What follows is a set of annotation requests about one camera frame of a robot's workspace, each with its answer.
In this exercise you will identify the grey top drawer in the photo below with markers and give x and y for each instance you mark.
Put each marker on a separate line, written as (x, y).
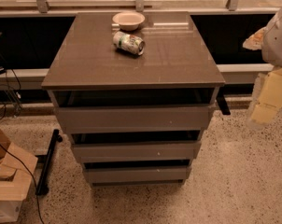
(141, 119)

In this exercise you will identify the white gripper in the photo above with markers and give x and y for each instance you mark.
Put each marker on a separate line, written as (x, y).
(278, 42)

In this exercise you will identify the black stand leg right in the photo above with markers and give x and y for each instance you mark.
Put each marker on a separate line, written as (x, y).
(223, 106)

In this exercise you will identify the grey drawer cabinet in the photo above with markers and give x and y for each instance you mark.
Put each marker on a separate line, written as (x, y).
(175, 70)

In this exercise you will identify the green white soda can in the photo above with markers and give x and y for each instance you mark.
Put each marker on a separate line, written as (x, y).
(131, 43)

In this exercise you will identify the black stand leg left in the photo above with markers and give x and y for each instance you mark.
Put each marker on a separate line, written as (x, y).
(45, 161)

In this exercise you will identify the grey drawer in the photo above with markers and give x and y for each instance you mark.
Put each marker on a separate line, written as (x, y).
(136, 152)
(136, 175)
(141, 119)

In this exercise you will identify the grey bottom drawer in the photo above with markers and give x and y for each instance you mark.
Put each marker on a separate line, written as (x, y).
(136, 175)

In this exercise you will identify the open cardboard box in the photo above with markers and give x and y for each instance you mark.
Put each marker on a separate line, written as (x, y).
(16, 168)

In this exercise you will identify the white bowl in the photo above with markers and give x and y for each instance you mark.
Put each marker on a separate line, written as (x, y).
(128, 21)

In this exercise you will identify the black shelf with wires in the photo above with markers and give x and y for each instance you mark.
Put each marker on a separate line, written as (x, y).
(12, 93)

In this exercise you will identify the black stand leg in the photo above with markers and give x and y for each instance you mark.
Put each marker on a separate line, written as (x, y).
(45, 161)
(223, 106)

